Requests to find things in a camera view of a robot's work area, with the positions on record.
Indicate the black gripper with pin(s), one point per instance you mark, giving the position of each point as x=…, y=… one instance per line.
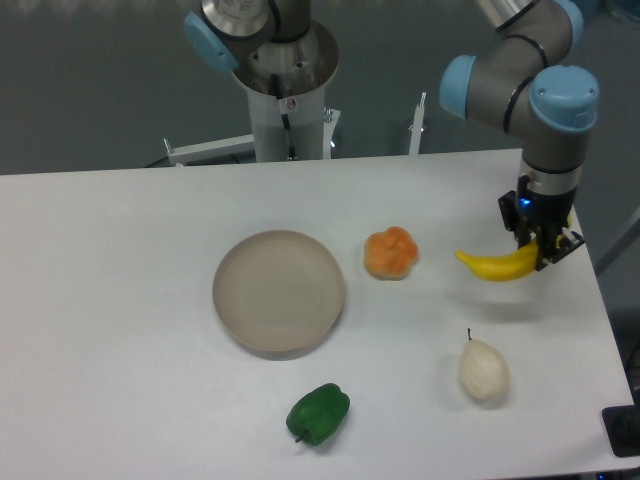
x=541, y=206

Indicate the yellow toy banana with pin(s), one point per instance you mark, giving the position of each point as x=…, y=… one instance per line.
x=505, y=268

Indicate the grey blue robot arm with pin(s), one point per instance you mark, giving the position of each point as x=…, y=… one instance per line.
x=523, y=88

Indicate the grey metal table leg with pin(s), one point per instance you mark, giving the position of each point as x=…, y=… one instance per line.
x=625, y=237

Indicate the orange bread roll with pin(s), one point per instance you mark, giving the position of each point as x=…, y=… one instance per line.
x=390, y=254

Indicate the white toy pear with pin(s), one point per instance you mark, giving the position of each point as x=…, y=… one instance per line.
x=483, y=370

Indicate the black device at edge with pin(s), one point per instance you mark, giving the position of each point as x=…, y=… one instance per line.
x=622, y=427

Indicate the blue plastic bag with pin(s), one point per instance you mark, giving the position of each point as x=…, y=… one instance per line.
x=624, y=9

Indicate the beige round plate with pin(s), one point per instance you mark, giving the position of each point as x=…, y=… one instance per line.
x=278, y=292

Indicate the green toy bell pepper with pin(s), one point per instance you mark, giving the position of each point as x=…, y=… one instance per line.
x=318, y=414

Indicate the white upright frame post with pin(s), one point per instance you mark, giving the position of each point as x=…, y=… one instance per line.
x=418, y=126

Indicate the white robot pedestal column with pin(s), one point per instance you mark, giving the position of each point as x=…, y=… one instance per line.
x=285, y=85

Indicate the white metal frame bracket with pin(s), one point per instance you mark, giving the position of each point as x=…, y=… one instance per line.
x=235, y=146

